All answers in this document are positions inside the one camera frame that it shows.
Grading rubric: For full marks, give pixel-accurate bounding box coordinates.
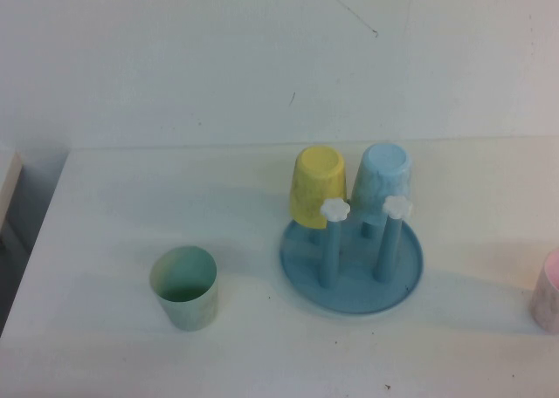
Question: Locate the green marbled cup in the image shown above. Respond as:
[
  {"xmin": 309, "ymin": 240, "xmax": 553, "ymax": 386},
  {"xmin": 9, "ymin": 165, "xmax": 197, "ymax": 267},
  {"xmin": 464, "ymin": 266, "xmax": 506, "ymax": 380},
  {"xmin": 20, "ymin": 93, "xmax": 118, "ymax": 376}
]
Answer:
[{"xmin": 149, "ymin": 244, "xmax": 219, "ymax": 333}]

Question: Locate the yellow cup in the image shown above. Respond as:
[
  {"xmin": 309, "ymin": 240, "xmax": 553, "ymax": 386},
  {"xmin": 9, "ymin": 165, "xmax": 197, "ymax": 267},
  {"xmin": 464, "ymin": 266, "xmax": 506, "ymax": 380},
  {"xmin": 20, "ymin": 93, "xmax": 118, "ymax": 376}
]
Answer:
[{"xmin": 288, "ymin": 146, "xmax": 349, "ymax": 230}]

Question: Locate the light blue cup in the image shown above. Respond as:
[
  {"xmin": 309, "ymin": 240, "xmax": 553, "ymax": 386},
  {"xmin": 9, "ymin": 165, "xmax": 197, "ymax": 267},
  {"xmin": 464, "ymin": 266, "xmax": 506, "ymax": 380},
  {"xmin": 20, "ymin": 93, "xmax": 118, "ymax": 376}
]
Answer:
[{"xmin": 351, "ymin": 141, "xmax": 414, "ymax": 219}]

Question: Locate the blue cup stand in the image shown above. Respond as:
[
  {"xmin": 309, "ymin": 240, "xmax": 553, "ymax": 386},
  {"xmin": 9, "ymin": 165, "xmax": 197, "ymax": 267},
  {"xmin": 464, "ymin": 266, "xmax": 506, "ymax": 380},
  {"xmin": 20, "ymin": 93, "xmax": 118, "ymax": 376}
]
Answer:
[{"xmin": 278, "ymin": 196, "xmax": 424, "ymax": 315}]

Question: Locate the pink marbled cup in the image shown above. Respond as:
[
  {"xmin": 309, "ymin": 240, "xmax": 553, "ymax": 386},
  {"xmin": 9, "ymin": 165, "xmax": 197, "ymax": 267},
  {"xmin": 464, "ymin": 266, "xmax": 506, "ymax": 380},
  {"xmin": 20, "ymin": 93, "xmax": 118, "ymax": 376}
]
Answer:
[{"xmin": 528, "ymin": 247, "xmax": 559, "ymax": 333}]

